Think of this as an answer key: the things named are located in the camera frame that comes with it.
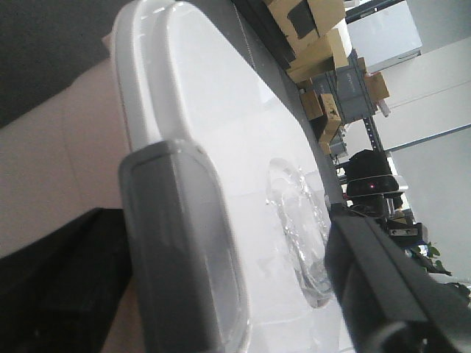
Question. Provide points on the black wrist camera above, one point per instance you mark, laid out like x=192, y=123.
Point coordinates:
x=369, y=177

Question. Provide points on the brown cardboard boxes pile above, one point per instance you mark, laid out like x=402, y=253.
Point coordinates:
x=327, y=69

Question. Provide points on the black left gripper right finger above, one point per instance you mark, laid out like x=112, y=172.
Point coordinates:
x=388, y=302

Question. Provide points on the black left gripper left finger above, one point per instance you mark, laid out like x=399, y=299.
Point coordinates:
x=61, y=293

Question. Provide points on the green potted plant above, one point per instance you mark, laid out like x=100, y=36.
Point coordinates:
x=427, y=257

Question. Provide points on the white lidded pink bin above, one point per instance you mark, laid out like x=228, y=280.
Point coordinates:
x=223, y=201

